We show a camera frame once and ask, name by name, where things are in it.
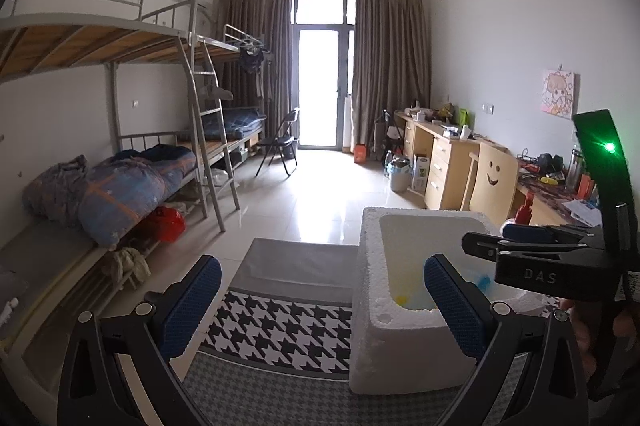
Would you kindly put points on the person's right hand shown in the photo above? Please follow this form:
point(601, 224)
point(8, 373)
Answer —
point(582, 328)

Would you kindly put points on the dark hanging clothes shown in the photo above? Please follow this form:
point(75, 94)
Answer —
point(252, 63)

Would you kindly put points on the grey metal bunk bed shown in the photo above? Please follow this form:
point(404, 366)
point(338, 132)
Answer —
point(75, 26)
point(235, 43)

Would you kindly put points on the blue soft item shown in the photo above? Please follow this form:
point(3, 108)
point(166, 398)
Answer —
point(482, 282)

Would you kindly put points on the printed papers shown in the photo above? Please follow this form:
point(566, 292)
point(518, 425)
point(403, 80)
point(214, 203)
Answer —
point(582, 211)

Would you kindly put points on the brown curtain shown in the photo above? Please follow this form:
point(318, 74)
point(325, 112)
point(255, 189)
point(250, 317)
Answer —
point(390, 56)
point(252, 21)

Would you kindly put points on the white wall socket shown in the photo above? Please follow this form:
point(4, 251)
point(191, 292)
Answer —
point(488, 109)

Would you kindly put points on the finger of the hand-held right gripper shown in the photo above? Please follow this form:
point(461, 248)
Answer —
point(525, 233)
point(480, 243)

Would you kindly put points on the black folding chair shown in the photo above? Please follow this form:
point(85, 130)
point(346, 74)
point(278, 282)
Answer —
point(280, 136)

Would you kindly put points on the white pump bottle red cap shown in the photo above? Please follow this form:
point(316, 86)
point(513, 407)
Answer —
point(525, 211)

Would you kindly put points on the white waste bin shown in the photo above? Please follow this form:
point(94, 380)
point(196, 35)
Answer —
point(399, 176)

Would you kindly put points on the dark patterned bedding bundle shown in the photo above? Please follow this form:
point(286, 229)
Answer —
point(52, 191)

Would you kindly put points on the green box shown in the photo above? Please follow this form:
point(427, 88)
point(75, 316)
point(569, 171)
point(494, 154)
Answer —
point(463, 116)

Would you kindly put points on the glass balcony door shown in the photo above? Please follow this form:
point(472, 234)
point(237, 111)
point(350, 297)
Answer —
point(320, 71)

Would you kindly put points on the blue plaid quilt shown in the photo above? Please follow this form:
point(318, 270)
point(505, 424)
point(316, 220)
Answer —
point(125, 191)

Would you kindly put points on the cluster of toiletry bottles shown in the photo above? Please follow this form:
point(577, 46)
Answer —
point(575, 171)

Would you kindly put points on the red plastic bag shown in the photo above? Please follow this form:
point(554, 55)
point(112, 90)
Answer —
point(167, 223)

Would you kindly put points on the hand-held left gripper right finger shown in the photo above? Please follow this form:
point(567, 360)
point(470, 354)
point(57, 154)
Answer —
point(450, 306)

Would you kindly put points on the cartoon wall poster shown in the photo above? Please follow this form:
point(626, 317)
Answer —
point(559, 93)

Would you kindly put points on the black trolley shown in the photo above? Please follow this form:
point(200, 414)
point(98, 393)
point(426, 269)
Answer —
point(385, 131)

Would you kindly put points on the wooden smiley face chair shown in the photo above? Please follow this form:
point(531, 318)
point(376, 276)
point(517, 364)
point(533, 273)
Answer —
point(492, 181)

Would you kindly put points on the orange box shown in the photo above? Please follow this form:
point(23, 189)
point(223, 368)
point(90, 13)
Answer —
point(360, 153)

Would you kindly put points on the black headphones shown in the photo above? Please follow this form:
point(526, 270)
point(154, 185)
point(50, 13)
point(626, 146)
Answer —
point(550, 163)

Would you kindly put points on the dark blue folded quilt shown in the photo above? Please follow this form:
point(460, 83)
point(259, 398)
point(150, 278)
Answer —
point(242, 121)

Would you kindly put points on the white and green carton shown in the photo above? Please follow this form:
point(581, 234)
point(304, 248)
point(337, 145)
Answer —
point(421, 173)

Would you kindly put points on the beige clothes pile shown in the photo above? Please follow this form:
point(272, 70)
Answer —
point(125, 266)

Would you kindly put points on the yellow soft item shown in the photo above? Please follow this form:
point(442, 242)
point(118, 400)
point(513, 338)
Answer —
point(401, 300)

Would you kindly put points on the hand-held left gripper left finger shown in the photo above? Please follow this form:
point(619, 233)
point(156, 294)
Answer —
point(192, 301)

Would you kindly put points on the white styrofoam box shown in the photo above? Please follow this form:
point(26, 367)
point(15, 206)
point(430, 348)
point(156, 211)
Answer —
point(380, 331)

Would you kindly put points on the houndstooth tablecloth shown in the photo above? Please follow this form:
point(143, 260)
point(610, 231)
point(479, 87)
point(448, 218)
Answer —
point(280, 321)

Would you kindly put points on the wooden desk with drawers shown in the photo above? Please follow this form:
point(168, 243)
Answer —
point(447, 161)

